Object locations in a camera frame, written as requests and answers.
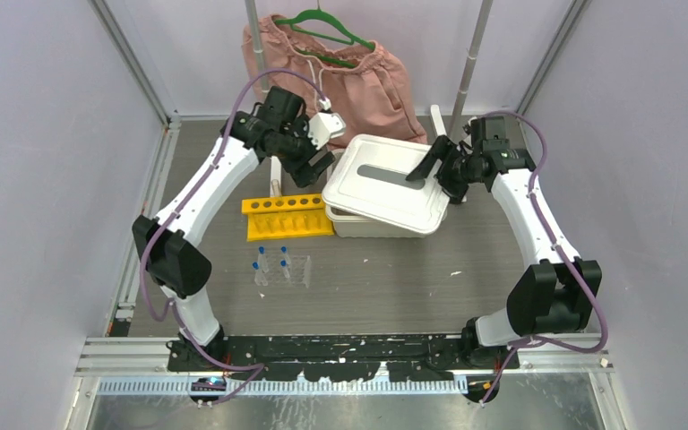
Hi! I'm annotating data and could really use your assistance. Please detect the beige plastic bin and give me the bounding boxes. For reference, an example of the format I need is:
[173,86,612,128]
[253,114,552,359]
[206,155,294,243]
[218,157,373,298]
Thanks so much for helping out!
[325,206,426,238]

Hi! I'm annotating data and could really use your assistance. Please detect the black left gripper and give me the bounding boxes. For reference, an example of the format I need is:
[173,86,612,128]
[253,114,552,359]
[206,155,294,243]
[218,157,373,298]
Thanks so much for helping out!
[276,114,334,186]

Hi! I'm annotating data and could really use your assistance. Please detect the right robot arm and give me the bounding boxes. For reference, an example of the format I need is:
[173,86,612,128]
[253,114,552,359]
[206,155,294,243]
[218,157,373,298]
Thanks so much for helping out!
[406,110,606,368]

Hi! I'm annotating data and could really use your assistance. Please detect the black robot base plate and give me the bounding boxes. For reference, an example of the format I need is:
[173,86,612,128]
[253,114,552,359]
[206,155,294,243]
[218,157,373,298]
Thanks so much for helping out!
[167,333,521,384]

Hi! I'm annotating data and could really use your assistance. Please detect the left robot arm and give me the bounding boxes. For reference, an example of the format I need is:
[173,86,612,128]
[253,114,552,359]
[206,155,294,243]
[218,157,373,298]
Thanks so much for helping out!
[132,86,346,370]

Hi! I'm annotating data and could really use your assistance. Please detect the pink fabric shorts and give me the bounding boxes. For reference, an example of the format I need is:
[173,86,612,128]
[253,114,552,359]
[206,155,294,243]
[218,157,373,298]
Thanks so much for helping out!
[258,14,427,148]

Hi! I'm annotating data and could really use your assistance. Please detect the white slotted cable duct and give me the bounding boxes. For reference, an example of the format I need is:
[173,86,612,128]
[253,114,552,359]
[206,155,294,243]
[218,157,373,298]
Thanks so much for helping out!
[97,376,469,396]

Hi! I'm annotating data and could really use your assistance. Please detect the green clothes hanger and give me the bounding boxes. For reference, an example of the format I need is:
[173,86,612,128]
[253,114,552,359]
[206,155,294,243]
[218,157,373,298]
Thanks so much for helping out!
[273,5,375,52]

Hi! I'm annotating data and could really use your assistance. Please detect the right metal rack pole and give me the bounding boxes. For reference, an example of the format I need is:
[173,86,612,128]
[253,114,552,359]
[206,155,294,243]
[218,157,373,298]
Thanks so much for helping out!
[429,0,494,204]

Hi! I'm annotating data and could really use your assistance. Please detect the metal rack pole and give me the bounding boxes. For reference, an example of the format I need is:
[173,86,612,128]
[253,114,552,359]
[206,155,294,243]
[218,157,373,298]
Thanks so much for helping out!
[429,0,494,204]
[245,0,282,196]

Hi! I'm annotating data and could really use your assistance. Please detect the white plastic lid tray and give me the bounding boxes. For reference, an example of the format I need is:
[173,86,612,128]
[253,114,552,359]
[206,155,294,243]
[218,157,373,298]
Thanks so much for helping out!
[322,134,448,237]

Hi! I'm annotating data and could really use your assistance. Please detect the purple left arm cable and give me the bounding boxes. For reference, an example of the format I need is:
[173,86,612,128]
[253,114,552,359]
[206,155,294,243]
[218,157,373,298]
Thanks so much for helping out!
[139,68,331,408]

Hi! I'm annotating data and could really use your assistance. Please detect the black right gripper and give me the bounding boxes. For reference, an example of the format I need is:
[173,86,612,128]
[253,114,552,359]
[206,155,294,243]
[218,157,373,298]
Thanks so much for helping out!
[408,134,483,205]

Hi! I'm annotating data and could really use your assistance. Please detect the blue-capped small test tube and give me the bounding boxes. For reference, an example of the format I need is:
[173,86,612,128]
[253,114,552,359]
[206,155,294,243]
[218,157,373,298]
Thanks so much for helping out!
[253,262,269,287]

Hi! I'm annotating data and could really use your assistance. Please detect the clear acrylic tube rack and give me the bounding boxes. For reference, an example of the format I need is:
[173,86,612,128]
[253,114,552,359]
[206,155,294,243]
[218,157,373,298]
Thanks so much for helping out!
[265,254,313,288]

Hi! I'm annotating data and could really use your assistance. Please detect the left metal rack pole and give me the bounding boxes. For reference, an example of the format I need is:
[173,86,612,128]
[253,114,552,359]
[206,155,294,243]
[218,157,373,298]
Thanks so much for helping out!
[245,0,282,196]

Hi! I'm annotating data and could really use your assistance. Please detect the yellow plastic test tube rack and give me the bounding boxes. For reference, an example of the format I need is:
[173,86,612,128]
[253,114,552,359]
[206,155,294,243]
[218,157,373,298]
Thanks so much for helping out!
[241,193,335,242]

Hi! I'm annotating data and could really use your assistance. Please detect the large clear glass test tube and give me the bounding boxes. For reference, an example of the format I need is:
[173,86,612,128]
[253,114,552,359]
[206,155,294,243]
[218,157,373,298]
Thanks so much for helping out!
[271,179,282,198]

